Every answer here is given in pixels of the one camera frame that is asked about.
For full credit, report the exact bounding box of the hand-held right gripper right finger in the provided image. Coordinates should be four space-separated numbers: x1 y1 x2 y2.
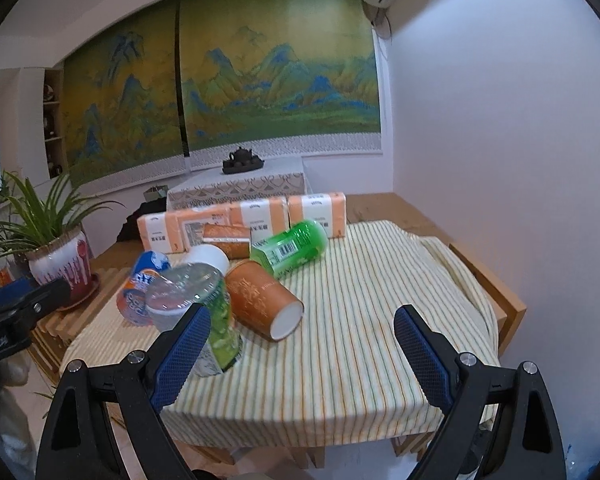
393 304 568 480

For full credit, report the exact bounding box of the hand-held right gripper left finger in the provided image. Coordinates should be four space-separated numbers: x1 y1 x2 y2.
36 301 212 480

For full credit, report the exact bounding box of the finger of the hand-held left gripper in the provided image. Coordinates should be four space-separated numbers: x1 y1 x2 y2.
0 277 72 337

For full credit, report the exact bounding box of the large orange paper cup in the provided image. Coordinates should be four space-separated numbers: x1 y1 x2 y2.
224 260 305 342

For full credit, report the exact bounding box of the green cup with clear lid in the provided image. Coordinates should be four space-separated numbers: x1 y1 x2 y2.
145 263 244 377

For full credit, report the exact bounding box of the blue and orange cup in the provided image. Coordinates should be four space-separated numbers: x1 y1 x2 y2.
116 250 174 327

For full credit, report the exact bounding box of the small orange paper cup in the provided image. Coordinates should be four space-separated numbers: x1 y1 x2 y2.
202 223 254 260

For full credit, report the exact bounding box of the blue box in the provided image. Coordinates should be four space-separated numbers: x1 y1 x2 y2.
0 279 40 303

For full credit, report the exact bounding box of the potted green plant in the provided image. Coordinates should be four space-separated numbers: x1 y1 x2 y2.
0 170 127 307

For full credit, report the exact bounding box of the wooden slatted tray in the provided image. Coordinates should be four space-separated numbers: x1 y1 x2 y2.
29 266 133 387

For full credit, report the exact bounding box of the red plant saucer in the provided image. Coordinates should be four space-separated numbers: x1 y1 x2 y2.
55 272 101 312

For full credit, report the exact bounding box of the white cloth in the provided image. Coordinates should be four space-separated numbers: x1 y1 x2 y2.
0 355 36 466

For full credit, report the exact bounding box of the striped yellow tablecloth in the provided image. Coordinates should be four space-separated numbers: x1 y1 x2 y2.
67 220 499 449

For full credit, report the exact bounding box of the orange tissue pack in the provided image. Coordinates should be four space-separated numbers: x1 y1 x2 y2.
229 198 289 242
287 192 349 239
137 213 182 255
178 205 232 251

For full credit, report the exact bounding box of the dark bag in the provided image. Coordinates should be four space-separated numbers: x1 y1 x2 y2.
115 199 169 244

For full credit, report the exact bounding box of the green bottle lying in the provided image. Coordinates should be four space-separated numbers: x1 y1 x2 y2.
249 219 330 280

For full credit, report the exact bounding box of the wooden table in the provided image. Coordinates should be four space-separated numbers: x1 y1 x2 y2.
55 192 527 472

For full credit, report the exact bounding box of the side table with patterned cloth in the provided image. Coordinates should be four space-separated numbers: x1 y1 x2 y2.
165 155 309 212

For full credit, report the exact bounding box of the dark tea tray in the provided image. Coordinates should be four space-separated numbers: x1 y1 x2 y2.
222 157 265 175

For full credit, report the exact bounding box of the narrow landscape painting scroll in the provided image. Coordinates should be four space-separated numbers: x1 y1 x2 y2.
61 2 189 196

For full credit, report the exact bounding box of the wide landscape painting scroll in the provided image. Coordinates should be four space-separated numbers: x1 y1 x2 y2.
178 0 384 171

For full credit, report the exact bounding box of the air conditioner pipe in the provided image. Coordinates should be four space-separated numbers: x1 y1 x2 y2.
362 2 394 41

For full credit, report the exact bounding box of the wall shelf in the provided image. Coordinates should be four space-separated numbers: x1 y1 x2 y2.
42 67 66 181

